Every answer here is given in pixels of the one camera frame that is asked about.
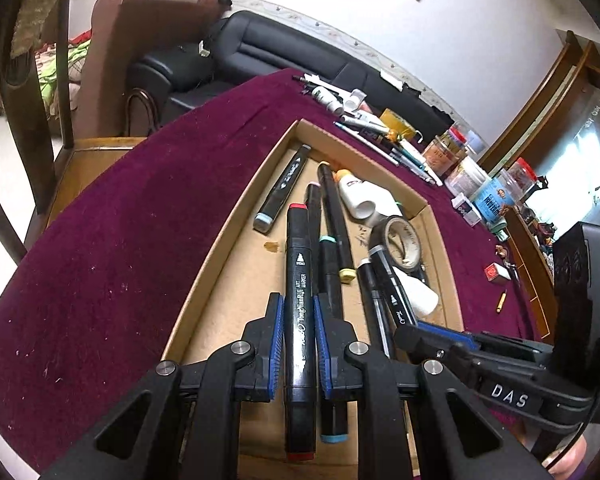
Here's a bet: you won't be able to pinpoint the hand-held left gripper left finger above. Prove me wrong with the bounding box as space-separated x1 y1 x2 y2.
39 293 286 480

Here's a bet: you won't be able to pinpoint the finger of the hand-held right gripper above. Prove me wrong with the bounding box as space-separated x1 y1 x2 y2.
394 325 482 382
419 321 556 362

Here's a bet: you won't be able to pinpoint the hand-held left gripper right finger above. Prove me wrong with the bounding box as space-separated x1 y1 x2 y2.
313 293 555 480

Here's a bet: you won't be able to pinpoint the black marker red caps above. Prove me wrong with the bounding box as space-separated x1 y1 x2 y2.
283 202 317 462

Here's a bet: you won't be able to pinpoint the brown cardboard box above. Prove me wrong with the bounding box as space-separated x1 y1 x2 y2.
160 118 465 463

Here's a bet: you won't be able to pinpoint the black marker grey cap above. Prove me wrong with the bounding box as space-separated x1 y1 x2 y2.
369 245 423 333

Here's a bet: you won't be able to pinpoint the black marker light blue cap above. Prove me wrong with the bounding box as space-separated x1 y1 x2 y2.
318 234 350 445

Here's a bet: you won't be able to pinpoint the black tape roll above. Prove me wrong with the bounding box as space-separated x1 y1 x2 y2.
369 215 426 273

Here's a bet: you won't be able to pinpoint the black marker green cap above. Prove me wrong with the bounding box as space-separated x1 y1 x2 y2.
317 162 357 283

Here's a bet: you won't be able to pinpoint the white glue bottle orange cap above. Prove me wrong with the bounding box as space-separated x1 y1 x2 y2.
331 169 403 223

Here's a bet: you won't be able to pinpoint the black marker grey-blue cap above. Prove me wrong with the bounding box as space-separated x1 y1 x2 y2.
252 144 314 234

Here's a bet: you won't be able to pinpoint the person's right hand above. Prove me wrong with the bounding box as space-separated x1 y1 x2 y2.
550 440 590 480

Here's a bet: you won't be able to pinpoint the wooden sideboard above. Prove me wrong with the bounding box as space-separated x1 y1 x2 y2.
502 207 556 338

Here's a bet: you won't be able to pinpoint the red and grey carton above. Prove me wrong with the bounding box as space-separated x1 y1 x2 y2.
484 262 512 287

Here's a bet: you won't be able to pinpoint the white and blue carton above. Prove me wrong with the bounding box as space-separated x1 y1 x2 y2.
451 194 481 226

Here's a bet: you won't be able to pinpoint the large clear jar red lid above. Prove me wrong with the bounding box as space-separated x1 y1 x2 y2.
472 157 538 223

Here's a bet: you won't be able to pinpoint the white plastic jar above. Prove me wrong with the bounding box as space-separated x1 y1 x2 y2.
445 157 491 196

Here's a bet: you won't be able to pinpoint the clear jar orange label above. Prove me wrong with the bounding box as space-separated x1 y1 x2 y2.
422 132 461 176

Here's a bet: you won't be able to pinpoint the yellow tape roll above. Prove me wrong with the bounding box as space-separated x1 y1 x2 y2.
380 108 416 141

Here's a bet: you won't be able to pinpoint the pile of assorted pens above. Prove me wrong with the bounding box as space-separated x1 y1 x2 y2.
292 72 443 187

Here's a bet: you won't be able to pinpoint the wooden table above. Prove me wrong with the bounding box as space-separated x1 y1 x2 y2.
24 136 148 248

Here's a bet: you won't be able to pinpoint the black leather sofa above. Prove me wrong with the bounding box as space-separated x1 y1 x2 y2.
130 10 456 136

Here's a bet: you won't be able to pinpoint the dark wooden chair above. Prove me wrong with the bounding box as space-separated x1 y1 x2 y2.
0 0 77 263

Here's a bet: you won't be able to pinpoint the green cloth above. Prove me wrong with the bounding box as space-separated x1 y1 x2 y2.
35 35 93 116

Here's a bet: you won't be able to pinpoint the brown armchair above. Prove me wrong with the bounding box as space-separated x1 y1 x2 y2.
72 0 221 138

